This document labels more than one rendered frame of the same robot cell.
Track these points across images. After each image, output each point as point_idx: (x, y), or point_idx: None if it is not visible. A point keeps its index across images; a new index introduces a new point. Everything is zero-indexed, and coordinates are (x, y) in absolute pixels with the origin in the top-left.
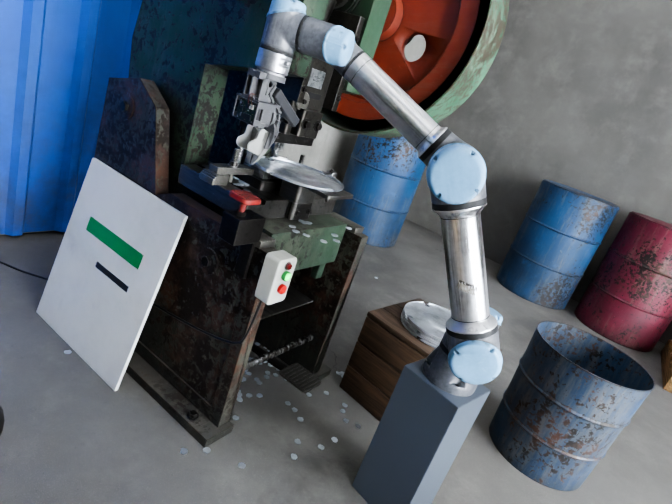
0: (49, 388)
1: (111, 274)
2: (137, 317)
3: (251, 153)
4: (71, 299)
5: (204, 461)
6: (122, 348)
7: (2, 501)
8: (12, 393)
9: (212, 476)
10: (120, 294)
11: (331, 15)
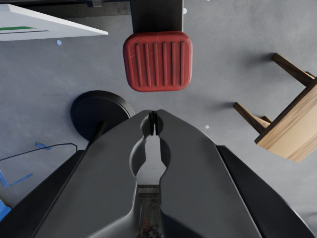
0: (93, 66)
1: (19, 32)
2: (80, 30)
3: (147, 138)
4: (15, 37)
5: (190, 18)
6: (90, 33)
7: (154, 106)
8: (91, 82)
9: (202, 21)
10: (46, 31)
11: None
